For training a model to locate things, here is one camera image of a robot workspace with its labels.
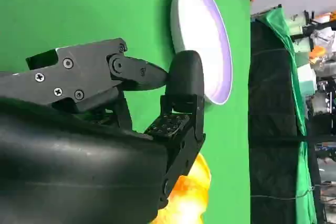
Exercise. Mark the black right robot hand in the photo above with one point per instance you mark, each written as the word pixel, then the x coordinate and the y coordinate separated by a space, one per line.
pixel 65 161

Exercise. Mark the orange and white bread roll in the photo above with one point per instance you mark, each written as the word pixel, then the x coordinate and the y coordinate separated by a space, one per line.
pixel 189 203

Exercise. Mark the green table cloth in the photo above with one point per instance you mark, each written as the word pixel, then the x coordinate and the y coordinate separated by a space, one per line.
pixel 78 11

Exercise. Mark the lilac plate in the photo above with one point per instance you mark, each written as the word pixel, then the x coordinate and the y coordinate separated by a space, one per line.
pixel 202 30

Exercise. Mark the black curtain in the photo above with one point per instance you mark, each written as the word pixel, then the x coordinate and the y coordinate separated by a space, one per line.
pixel 273 98

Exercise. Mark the green hanging cloth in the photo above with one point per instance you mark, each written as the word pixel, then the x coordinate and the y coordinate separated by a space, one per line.
pixel 278 24

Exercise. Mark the black pole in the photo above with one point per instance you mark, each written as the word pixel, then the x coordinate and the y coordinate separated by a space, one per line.
pixel 320 138

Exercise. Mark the cluttered workshop shelf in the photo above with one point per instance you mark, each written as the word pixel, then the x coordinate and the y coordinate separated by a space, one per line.
pixel 323 51

